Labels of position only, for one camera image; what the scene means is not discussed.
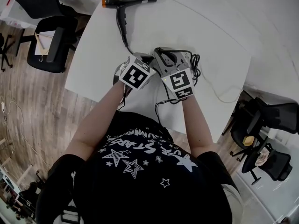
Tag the person's left forearm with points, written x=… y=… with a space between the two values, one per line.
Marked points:
x=98 y=120

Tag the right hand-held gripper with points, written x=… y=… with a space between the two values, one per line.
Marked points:
x=180 y=81

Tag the person's right forearm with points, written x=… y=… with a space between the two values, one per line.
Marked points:
x=198 y=125

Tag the grey power strip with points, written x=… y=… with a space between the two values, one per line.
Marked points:
x=182 y=56

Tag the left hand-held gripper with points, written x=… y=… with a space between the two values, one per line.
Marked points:
x=135 y=74

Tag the black office chair with armrest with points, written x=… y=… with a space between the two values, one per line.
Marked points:
x=58 y=48

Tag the black mesh office chair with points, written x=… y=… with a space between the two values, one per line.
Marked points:
x=273 y=164
x=268 y=115

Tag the black star print t-shirt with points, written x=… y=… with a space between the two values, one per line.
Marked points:
x=140 y=176

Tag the white paper with wooden frame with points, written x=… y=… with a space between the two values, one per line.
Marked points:
x=44 y=42

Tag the beige crumpled cloth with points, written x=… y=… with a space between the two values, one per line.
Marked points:
x=262 y=157

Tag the yellow small tray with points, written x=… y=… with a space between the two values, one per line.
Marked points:
x=248 y=141

